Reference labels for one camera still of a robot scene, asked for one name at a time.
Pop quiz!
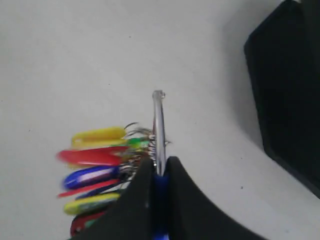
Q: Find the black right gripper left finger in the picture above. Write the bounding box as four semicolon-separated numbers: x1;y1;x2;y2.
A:
72;158;154;240

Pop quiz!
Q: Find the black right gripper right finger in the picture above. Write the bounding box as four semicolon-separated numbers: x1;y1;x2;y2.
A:
166;156;246;240

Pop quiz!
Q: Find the bunch of colourful key tags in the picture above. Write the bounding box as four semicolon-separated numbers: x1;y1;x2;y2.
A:
57;90;170;240

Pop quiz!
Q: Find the black two-tier corner rack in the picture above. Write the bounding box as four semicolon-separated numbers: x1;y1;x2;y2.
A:
244;0;320;196

